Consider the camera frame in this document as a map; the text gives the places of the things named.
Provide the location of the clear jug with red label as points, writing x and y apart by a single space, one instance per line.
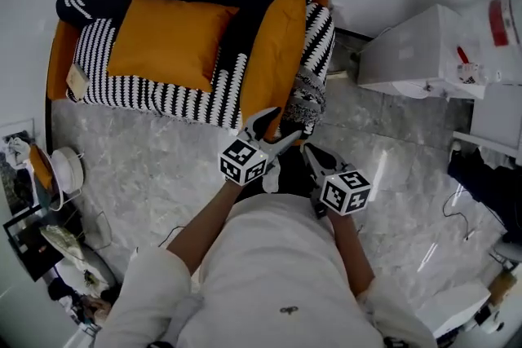
505 20

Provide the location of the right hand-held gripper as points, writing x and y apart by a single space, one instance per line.
344 193

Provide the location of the white table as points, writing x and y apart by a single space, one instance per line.
497 114

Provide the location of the white round laundry basket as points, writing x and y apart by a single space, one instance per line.
69 171

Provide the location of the person's left forearm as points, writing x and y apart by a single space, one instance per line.
204 232

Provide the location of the orange sofa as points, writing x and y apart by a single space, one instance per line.
61 61

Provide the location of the person's white shirt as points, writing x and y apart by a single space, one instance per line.
269 277

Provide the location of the person's black trousers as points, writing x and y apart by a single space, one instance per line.
293 175

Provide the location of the white cabinet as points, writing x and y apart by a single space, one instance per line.
412 53

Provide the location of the person's right forearm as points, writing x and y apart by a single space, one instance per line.
350 252

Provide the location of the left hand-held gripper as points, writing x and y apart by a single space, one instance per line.
242 163

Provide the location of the pale green knitted cloth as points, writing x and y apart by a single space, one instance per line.
61 240

